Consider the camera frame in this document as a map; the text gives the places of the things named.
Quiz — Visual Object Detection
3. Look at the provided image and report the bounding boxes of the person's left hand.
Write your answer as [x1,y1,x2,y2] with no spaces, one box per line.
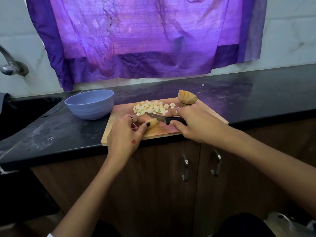
[106,114,152,166]

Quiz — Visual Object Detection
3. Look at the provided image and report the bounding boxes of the person's right hand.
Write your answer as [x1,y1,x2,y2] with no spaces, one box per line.
[165,103,238,148]

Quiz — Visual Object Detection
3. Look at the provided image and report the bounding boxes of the rounded potato end piece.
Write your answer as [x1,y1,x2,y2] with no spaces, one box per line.
[178,90,198,105]

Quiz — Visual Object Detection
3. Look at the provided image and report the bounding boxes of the tan potato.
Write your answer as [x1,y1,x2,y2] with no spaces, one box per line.
[145,119,160,130]

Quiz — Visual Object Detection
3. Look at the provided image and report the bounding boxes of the black handled knife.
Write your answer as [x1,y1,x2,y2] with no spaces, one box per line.
[148,112,187,126]

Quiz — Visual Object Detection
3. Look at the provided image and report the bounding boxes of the pile of diced potato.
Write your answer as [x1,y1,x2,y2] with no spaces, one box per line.
[132,99,176,117]

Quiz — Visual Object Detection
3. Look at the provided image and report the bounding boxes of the blue bowl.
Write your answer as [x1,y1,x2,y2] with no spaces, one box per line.
[64,89,115,120]

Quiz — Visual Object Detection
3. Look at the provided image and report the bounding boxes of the person's left forearm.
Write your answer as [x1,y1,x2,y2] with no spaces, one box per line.
[52,155,129,237]

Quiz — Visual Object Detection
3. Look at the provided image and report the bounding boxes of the person's right forearm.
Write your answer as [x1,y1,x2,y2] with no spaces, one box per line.
[229,128,316,218]

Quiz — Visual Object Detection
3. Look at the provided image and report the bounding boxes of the person's dark trousers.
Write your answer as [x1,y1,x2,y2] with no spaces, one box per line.
[91,212,277,237]

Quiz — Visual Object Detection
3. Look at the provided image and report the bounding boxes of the wooden cutting board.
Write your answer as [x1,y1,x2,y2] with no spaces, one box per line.
[101,97,230,146]

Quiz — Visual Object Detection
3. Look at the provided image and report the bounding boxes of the dark sink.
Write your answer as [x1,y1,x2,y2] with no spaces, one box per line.
[0,96,64,141]

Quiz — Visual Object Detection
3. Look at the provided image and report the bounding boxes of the purple cloth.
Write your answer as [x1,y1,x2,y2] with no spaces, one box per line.
[26,0,268,92]

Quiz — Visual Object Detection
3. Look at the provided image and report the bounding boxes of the grey cloth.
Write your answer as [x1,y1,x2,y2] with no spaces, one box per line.
[0,92,10,114]

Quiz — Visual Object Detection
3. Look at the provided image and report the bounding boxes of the red and white plastic bag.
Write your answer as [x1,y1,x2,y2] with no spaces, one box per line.
[266,211,316,237]

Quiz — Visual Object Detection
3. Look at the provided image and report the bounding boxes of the metal faucet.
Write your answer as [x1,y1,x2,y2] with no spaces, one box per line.
[0,45,29,76]

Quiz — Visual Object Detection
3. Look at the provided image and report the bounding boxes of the metal cabinet handle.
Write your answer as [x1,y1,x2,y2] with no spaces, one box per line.
[210,149,222,177]
[181,154,190,182]

